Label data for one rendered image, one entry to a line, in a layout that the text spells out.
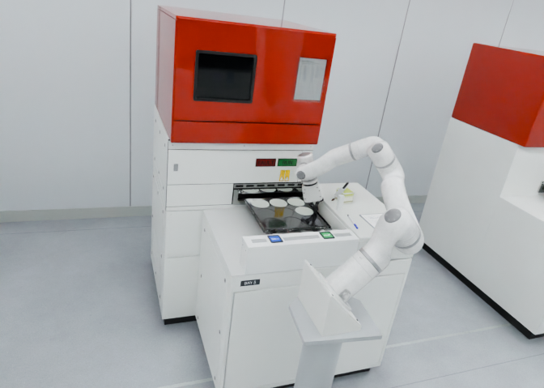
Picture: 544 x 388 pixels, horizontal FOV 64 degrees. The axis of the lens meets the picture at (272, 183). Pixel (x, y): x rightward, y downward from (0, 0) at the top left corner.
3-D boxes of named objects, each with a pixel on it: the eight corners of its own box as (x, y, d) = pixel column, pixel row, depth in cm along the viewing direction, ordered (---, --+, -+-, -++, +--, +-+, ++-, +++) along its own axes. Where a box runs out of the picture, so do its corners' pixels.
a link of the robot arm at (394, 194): (387, 242, 168) (401, 262, 178) (417, 232, 163) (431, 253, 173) (368, 154, 202) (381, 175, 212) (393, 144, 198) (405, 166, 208)
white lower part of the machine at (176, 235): (150, 265, 327) (152, 163, 295) (253, 256, 356) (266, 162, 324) (161, 330, 267) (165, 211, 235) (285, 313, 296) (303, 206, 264)
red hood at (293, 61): (155, 104, 279) (157, 4, 256) (273, 108, 308) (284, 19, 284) (171, 143, 215) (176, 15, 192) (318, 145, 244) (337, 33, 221)
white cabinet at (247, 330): (193, 326, 275) (201, 211, 243) (329, 307, 309) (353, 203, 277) (216, 413, 220) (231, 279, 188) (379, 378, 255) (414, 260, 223)
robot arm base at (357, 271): (356, 319, 168) (393, 288, 167) (327, 288, 161) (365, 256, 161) (338, 294, 186) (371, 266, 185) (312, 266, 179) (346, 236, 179)
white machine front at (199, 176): (165, 209, 237) (167, 138, 222) (302, 203, 267) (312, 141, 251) (166, 211, 235) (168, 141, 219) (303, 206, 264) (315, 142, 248)
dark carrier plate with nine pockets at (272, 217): (245, 199, 244) (245, 198, 244) (301, 198, 256) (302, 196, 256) (265, 230, 215) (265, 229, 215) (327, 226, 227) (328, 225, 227)
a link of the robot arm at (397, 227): (384, 278, 172) (430, 238, 171) (364, 254, 161) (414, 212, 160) (367, 259, 181) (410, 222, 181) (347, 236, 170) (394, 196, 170)
